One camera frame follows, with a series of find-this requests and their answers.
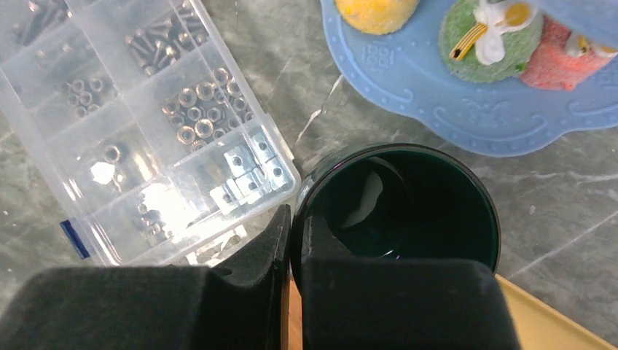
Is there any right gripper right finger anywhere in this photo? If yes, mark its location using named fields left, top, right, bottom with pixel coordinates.
left=300, top=214, right=520, bottom=349

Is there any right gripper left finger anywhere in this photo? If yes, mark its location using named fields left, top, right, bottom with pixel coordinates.
left=1, top=204, right=291, bottom=349

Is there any brown round coaster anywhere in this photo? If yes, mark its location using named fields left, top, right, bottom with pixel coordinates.
left=288, top=279, right=303, bottom=350

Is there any dark green mug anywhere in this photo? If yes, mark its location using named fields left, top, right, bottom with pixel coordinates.
left=290, top=142, right=501, bottom=288

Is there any blue three-tier cake stand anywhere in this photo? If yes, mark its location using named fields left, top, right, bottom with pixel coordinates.
left=321, top=1, right=617, bottom=158

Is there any yellow cupcake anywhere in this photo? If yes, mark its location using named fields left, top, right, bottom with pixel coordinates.
left=335, top=0, right=420, bottom=35

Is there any green cupcake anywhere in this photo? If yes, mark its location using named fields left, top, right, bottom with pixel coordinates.
left=438, top=1, right=544, bottom=83

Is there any yellow serving tray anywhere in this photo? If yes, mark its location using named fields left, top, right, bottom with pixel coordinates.
left=496, top=275, right=616, bottom=350

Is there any clear plastic screw box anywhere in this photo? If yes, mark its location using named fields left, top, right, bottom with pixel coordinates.
left=1, top=1, right=300, bottom=266

